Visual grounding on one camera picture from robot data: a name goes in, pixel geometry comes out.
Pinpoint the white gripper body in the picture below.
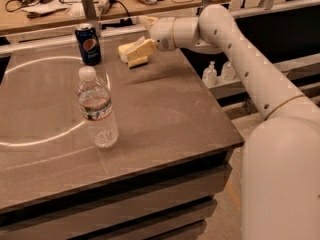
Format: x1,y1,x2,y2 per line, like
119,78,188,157
150,17,176,51

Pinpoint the clear plastic water bottle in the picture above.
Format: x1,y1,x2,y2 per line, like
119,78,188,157
76,66,119,148

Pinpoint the left hand sanitizer bottle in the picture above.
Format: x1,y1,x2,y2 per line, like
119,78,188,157
202,61,217,88

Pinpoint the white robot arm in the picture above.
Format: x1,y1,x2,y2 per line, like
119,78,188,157
128,4,320,240

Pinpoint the yellow sponge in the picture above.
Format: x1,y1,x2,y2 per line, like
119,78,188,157
118,42,148,69

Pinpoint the grey metal bracket post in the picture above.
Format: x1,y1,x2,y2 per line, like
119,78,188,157
81,0,101,37

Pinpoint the blue pepsi can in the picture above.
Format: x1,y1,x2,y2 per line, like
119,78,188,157
75,23,102,66

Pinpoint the right hand sanitizer bottle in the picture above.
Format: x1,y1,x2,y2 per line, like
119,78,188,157
221,62,235,81

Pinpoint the grey drawer cabinet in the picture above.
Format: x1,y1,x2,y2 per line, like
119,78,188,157
0,149,234,240

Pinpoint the black pliers tool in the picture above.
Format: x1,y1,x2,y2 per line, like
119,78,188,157
27,9,60,19

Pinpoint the hand sanitizer bottle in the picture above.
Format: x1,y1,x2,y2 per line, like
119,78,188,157
202,61,217,88
221,62,235,81

